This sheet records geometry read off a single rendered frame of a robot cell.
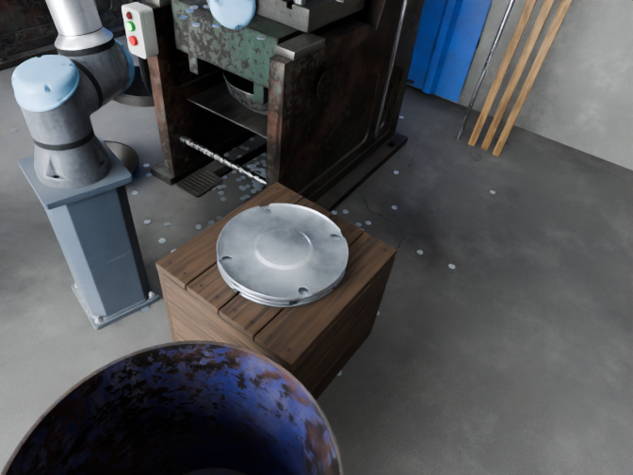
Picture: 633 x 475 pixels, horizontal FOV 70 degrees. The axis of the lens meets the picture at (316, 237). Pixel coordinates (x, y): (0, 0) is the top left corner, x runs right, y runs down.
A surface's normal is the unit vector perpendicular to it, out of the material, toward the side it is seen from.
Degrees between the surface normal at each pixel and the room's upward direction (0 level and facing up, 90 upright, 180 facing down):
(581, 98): 90
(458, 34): 90
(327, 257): 0
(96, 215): 90
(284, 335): 0
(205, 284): 0
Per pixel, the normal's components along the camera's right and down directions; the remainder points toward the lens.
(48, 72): 0.06, -0.62
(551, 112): -0.57, 0.53
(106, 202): 0.63, 0.59
